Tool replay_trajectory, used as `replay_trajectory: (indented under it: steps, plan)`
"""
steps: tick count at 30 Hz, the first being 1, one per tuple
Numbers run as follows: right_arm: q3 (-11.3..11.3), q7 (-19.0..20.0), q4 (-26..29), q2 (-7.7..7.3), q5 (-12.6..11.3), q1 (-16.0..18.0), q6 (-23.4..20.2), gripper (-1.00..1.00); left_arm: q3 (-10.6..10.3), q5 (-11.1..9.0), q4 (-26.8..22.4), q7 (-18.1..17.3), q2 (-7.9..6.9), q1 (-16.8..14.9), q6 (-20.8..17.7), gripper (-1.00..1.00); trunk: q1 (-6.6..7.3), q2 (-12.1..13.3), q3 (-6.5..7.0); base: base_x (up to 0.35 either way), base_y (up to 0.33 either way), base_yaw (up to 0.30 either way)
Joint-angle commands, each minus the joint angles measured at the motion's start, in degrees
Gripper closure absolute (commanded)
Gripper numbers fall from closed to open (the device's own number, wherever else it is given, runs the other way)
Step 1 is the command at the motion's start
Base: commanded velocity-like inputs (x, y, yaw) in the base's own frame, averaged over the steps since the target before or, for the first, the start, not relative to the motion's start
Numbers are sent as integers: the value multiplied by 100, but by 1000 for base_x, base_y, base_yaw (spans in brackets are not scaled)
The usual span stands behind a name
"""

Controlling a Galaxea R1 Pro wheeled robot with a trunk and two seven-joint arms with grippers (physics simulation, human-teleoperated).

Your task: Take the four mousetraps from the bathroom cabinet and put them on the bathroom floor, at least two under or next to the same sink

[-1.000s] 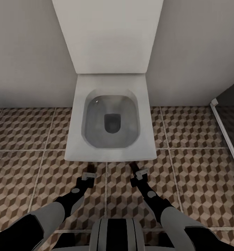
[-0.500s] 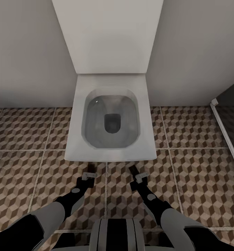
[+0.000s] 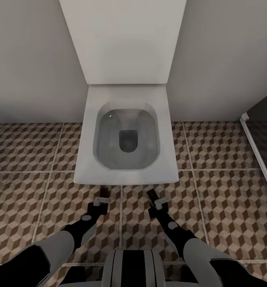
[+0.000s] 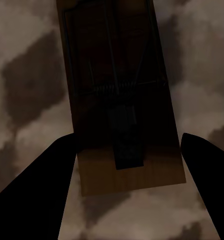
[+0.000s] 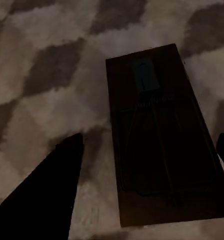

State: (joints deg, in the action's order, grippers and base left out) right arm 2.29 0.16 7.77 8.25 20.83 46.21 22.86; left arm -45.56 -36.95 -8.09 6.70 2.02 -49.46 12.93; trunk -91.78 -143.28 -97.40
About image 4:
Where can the mousetrap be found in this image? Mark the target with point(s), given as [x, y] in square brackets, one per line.
[119, 96]

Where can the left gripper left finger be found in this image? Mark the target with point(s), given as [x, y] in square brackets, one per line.
[32, 206]

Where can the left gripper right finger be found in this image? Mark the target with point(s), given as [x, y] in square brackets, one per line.
[206, 164]

